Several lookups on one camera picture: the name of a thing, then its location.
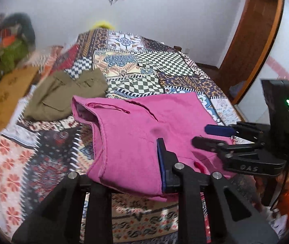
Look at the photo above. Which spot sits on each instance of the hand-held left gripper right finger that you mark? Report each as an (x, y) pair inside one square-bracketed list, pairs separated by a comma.
[(160, 167)]

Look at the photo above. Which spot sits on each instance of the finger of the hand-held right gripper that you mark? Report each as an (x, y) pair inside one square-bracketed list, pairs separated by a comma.
[(218, 130), (210, 146)]

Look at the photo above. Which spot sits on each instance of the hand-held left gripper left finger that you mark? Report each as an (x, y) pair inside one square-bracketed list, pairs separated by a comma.
[(98, 200)]

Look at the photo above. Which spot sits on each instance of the pink pants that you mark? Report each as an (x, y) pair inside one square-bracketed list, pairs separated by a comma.
[(129, 142)]

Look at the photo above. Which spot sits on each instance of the olive green pants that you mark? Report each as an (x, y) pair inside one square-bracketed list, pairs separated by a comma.
[(58, 96)]

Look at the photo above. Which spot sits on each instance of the brown wooden door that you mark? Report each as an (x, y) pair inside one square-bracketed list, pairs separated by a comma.
[(253, 45)]

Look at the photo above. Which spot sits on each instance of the patchwork patterned blanket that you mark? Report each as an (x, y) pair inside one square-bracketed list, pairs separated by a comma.
[(147, 63)]

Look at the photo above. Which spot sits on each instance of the striped orange bedding cloth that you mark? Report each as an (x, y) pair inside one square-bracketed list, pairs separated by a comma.
[(58, 58)]

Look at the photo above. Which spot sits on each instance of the yellow curved foam piece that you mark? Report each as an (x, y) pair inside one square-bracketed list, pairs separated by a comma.
[(102, 25)]

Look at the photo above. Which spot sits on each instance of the orange box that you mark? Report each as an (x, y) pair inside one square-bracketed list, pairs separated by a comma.
[(8, 40)]

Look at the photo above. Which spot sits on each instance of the white wall socket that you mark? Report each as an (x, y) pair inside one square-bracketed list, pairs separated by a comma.
[(186, 50)]

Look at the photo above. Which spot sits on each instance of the wooden bed post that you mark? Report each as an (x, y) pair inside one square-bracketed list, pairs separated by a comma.
[(177, 48)]

